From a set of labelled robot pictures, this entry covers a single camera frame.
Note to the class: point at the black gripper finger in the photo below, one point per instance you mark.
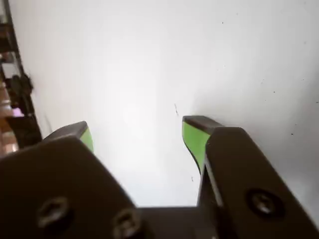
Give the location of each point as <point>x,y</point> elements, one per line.
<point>54,184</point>
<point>244,179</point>

